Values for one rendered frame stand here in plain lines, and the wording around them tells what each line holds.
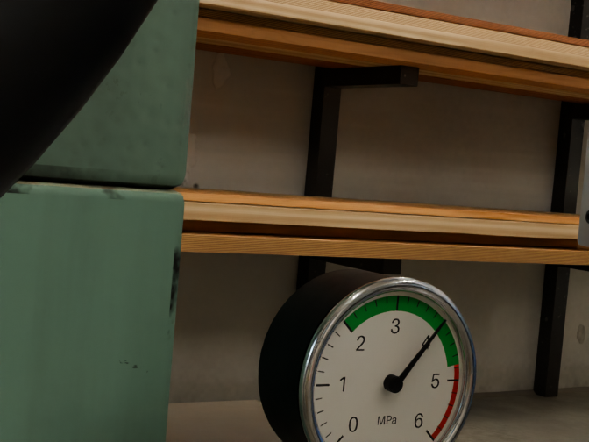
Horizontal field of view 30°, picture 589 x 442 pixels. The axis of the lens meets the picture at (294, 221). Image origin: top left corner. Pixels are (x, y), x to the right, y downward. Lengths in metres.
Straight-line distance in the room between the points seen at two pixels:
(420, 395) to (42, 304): 0.12
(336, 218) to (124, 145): 2.38
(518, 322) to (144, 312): 3.49
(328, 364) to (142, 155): 0.09
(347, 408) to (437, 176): 3.22
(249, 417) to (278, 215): 2.20
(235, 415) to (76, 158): 0.15
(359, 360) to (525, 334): 3.54
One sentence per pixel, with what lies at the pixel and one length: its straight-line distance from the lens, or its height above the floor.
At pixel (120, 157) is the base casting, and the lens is 0.35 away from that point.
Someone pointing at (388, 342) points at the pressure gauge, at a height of 0.67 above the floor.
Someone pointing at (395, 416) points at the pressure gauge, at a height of 0.65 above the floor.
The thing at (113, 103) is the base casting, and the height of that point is 0.74.
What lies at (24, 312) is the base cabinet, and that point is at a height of 0.67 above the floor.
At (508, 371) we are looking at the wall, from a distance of 3.84.
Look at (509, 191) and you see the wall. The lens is 3.73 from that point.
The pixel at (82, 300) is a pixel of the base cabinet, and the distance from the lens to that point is 0.35.
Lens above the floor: 0.72
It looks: 3 degrees down
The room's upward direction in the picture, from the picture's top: 5 degrees clockwise
